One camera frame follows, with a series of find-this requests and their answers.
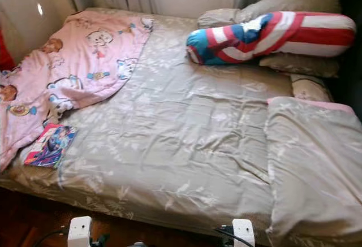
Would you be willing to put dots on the colourful magazine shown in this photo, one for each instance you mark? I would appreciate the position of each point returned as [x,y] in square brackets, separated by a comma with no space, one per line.
[51,145]

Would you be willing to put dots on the folded beige duvet pink edge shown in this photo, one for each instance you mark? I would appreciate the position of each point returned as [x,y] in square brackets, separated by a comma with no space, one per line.
[314,162]

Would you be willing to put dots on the floral bedspread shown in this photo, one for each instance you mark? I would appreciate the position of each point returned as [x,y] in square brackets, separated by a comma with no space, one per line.
[175,134]

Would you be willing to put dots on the pink cartoon print blanket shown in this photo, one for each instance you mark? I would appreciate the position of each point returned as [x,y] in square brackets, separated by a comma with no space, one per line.
[79,72]

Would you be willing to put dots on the cream floral pillow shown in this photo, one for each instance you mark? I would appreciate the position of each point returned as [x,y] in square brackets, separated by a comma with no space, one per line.
[311,87]

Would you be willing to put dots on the flat beige floral pillow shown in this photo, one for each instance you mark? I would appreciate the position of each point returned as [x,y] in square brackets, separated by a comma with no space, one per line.
[300,65]

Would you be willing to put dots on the large red pillow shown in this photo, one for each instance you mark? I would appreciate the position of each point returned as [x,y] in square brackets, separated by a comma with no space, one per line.
[7,55]

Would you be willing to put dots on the red white blue shield pillow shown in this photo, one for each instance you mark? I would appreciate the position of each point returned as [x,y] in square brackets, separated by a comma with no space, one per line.
[271,35]

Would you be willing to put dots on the small beige pillow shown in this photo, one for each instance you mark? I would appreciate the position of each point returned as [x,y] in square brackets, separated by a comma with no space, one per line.
[218,17]

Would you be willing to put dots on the large beige pillow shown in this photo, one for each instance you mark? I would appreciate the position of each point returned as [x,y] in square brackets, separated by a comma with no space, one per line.
[288,3]

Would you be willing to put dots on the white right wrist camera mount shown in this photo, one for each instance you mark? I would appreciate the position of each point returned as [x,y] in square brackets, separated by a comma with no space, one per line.
[243,233]

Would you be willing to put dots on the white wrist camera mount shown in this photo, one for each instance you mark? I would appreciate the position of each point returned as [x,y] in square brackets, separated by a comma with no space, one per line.
[80,231]
[243,233]

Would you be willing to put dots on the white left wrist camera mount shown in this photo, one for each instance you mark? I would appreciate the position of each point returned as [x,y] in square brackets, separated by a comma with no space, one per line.
[80,231]

